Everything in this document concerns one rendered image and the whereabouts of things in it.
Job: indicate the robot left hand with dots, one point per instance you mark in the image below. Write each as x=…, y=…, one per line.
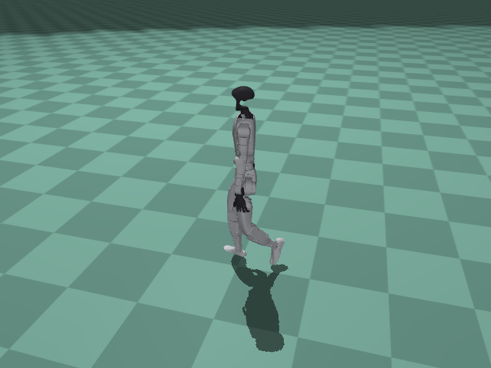
x=240, y=202

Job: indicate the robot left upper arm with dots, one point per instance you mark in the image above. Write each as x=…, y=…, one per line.
x=243, y=134

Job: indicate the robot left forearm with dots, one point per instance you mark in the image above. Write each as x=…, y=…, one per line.
x=240, y=171

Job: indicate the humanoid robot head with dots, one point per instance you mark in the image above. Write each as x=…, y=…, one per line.
x=243, y=93

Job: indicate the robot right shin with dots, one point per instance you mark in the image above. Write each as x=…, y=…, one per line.
x=236, y=233

